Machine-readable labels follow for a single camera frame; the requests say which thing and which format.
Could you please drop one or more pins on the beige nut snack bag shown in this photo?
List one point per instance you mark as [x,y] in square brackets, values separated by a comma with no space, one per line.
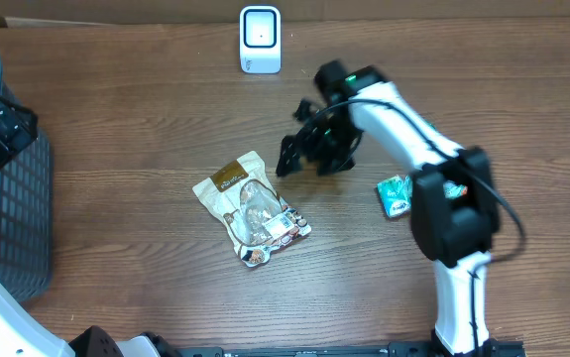
[257,219]

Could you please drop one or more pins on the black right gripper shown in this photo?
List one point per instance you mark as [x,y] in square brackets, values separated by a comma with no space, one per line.
[309,139]

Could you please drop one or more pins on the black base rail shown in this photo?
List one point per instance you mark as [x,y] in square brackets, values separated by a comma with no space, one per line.
[393,349]

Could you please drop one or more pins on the small teal tissue pack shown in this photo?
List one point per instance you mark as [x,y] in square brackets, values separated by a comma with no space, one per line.
[395,195]

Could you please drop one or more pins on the brown cardboard backboard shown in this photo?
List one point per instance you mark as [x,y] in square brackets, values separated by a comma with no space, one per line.
[223,11]

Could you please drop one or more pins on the white barcode scanner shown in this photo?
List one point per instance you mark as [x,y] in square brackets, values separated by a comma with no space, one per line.
[260,39]

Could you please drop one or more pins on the teal wet wipes pack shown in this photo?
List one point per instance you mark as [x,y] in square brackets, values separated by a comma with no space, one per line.
[453,190]

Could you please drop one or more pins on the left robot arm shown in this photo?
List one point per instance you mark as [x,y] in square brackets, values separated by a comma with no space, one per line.
[20,334]

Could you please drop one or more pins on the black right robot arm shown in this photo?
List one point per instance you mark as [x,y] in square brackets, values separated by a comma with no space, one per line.
[453,214]

